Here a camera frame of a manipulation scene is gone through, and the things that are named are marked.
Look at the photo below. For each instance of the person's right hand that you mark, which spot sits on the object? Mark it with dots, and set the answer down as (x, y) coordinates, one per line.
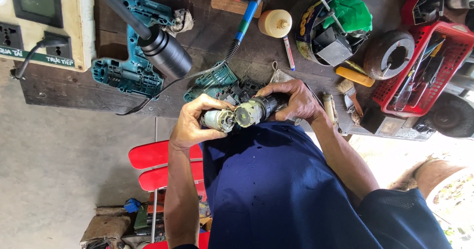
(302, 101)

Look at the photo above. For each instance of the person's left hand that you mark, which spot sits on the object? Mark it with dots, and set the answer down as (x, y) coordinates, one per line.
(185, 127)

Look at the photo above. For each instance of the person's right fingers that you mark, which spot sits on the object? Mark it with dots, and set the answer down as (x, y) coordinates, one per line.
(276, 88)

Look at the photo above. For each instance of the grey black drill gearbox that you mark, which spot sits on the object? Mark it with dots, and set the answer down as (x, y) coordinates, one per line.
(251, 112)

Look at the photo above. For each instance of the silver electric drill motor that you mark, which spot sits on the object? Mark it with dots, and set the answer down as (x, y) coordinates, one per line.
(218, 120)

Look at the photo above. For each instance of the small grey cloth pouch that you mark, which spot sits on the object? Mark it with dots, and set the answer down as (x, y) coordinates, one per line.
(281, 75)

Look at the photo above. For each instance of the red white marker pen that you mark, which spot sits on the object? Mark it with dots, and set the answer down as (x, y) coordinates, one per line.
(289, 54)

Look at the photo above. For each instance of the cream plastic bottle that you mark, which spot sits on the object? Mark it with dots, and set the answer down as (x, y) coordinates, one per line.
(274, 23)

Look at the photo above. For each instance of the patterned bowl with parts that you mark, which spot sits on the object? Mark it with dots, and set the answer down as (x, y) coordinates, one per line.
(327, 45)

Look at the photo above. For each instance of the orange utility knife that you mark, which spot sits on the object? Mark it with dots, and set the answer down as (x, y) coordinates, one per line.
(355, 77)

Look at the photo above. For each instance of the wooden tray with parts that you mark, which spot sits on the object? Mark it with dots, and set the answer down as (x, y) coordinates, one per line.
(231, 1)

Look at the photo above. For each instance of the person's blue shirt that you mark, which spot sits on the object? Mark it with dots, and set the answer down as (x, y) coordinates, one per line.
(274, 189)

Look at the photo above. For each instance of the green plastic bag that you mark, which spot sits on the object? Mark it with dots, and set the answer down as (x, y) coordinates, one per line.
(350, 14)

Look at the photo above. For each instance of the grey dirty rag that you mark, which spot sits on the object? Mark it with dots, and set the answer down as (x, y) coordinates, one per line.
(182, 21)

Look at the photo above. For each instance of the dark metal box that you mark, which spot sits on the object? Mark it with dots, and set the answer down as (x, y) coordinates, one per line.
(385, 127)

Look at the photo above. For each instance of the red plastic chair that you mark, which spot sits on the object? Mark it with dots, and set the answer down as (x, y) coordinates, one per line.
(159, 160)

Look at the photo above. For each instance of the large teal drill housing half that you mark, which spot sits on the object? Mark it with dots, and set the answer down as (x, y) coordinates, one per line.
(133, 67)

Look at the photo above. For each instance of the red basket of tools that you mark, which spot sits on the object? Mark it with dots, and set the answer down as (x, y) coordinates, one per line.
(426, 75)

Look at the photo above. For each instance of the red plastic case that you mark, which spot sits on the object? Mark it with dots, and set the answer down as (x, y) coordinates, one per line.
(420, 8)

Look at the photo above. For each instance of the black rubber tyre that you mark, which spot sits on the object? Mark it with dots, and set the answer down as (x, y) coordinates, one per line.
(450, 117)

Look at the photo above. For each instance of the person's leg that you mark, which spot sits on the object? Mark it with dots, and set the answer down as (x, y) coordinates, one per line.
(433, 175)

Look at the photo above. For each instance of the heap of tools and boxes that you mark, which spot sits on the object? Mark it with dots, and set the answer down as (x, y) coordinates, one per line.
(111, 226)

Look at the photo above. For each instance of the cream power socket panel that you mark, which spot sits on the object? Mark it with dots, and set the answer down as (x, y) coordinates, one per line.
(44, 23)

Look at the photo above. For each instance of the teal drill housing with switch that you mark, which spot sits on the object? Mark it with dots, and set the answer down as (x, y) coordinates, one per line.
(214, 82)

